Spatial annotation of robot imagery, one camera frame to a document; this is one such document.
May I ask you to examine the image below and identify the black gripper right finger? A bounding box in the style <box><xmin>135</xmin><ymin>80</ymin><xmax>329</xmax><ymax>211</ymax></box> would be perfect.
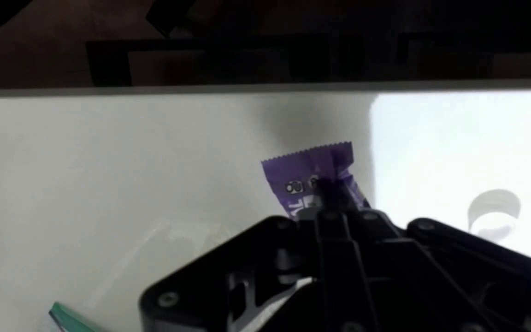
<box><xmin>336</xmin><ymin>176</ymin><xmax>531</xmax><ymax>332</ymax></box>

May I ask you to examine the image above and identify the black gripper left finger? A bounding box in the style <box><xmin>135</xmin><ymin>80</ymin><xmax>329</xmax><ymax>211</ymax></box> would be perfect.
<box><xmin>135</xmin><ymin>176</ymin><xmax>367</xmax><ymax>332</ymax></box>

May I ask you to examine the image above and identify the purple candy wrapper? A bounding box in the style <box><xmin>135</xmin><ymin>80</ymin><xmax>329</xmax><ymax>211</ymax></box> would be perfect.
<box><xmin>260</xmin><ymin>141</ymin><xmax>373</xmax><ymax>222</ymax></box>

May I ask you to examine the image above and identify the white bottle cap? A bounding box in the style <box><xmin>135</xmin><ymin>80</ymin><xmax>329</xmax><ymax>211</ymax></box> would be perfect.
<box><xmin>467</xmin><ymin>189</ymin><xmax>524</xmax><ymax>239</ymax></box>

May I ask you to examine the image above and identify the clear plastic water bottle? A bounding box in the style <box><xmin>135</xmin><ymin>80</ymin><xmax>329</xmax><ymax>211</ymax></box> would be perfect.
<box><xmin>48</xmin><ymin>218</ymin><xmax>225</xmax><ymax>332</ymax></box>

